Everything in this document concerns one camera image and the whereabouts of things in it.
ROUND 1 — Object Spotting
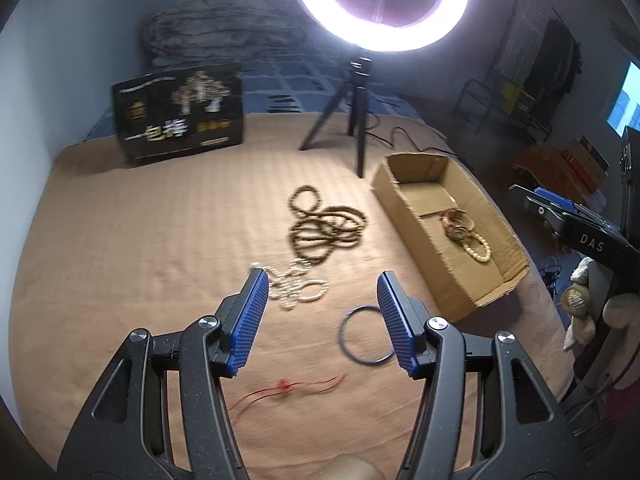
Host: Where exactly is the white pearl bead necklace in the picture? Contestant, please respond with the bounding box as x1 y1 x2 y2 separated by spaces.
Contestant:
249 257 331 312

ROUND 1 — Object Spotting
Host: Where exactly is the dark blue bangle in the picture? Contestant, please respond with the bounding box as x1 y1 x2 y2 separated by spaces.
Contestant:
336 304 395 367

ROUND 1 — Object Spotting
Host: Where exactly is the green jade red cord pendant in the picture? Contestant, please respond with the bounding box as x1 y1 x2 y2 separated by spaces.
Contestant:
228 373 347 420

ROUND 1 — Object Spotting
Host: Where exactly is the cream bead bracelet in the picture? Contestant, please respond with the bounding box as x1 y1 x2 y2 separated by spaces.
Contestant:
460 232 494 265

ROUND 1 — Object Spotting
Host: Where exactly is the brown strap wristwatch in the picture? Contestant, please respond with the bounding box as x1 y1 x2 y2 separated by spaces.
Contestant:
439 208 475 243

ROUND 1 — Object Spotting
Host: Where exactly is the brown wooden bead necklace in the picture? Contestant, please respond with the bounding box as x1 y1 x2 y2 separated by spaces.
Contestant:
286 184 369 266

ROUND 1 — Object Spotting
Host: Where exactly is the person hand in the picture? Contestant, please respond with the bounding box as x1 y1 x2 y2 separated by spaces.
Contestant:
307 454 385 480

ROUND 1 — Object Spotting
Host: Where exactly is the orange cloth covered stool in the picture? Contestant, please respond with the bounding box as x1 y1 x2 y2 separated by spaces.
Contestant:
512 142 606 214

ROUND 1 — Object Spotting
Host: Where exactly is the open cardboard box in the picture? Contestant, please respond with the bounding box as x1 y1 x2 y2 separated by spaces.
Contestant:
372 153 529 321

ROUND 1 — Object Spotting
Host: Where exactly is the window with city view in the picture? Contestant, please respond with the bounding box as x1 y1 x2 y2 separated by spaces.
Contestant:
606 62 640 138

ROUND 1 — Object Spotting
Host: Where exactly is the black clothes rack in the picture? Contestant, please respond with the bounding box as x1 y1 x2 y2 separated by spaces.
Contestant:
454 0 582 142

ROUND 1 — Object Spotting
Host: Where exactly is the black printed gift bag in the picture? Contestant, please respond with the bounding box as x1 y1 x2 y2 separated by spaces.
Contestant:
112 63 244 164

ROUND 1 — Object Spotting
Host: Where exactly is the black tripod stand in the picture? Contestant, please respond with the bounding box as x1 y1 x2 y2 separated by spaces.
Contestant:
298 55 371 179

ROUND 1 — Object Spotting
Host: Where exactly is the blue patterned bed sheet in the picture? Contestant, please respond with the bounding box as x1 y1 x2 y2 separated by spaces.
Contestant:
85 52 424 141

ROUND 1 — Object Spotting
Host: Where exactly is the rolled floral quilt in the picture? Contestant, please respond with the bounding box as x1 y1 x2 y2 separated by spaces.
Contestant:
142 0 308 65

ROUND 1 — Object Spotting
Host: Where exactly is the white power strip with cables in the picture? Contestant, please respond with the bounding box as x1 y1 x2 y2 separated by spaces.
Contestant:
536 256 572 300

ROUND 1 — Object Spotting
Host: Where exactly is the black power cable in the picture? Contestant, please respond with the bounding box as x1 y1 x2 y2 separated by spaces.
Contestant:
364 109 476 172

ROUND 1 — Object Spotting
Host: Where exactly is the bright ring light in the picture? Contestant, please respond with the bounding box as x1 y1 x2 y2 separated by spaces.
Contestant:
285 0 472 54

